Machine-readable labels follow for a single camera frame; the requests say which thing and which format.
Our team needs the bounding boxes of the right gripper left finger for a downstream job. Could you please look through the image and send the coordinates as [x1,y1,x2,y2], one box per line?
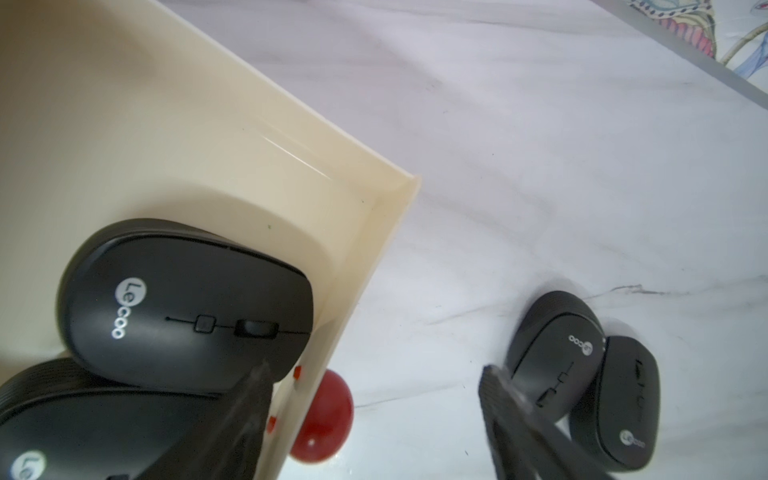
[139,362,273,479]

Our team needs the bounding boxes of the cream top drawer red knob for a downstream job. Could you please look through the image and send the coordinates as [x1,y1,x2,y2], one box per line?
[0,0,422,480]

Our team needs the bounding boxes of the black lecoo mouse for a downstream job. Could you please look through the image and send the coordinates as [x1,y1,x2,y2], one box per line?
[504,291,606,422]
[56,218,314,393]
[1,358,217,479]
[569,335,661,472]

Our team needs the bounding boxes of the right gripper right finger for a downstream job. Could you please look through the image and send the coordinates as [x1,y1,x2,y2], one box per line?
[478,364,611,479]

